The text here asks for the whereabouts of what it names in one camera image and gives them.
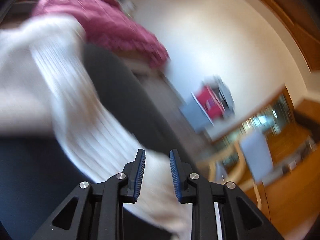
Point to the grey garment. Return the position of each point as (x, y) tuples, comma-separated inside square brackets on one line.
[(226, 95)]

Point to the wooden door frame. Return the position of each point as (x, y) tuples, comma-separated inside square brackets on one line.
[(250, 116)]

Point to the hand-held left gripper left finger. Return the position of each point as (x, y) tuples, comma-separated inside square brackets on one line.
[(138, 177)]

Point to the white gift box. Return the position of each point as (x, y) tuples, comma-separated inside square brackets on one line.
[(129, 5)]

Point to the blue-grey plastic bin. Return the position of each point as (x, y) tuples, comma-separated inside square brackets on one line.
[(195, 116)]

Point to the grey armchair wooden arms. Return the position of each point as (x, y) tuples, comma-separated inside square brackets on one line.
[(257, 152)]

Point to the crimson ruffled bedspread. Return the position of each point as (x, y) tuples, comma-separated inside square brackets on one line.
[(107, 22)]

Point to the red storage box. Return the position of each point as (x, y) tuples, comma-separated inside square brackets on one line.
[(210, 102)]

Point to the off-white ribbed knit sweater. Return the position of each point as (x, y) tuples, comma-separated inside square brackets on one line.
[(75, 120)]

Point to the wooden ceiling trim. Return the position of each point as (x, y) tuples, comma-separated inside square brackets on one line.
[(287, 17)]

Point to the bed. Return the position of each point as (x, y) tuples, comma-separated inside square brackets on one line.
[(147, 66)]

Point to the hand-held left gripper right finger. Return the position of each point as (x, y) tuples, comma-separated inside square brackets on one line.
[(175, 177)]

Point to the wooden wardrobe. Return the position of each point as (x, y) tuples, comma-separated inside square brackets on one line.
[(287, 192)]

